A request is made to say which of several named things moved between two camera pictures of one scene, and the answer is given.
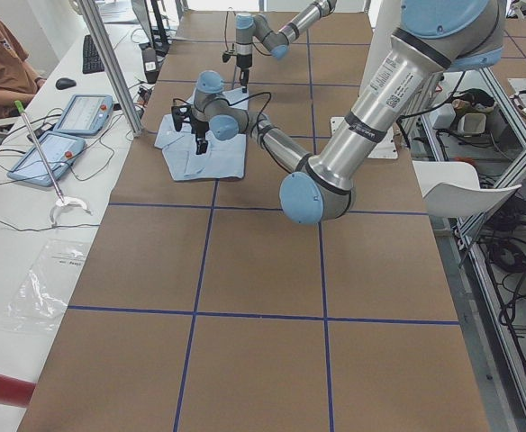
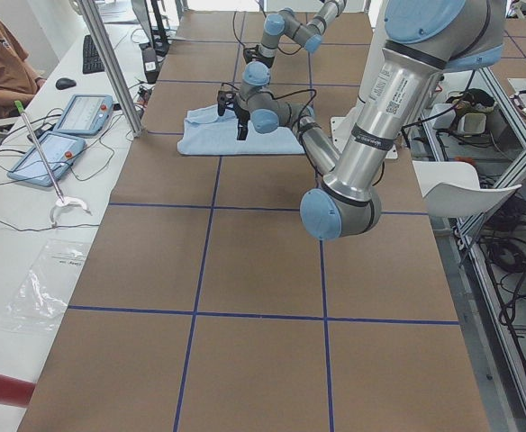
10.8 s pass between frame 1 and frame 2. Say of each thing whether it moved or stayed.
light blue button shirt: moved
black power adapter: stayed
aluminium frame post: stayed
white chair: stayed
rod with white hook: stayed
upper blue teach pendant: stayed
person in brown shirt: stayed
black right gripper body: moved
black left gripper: moved
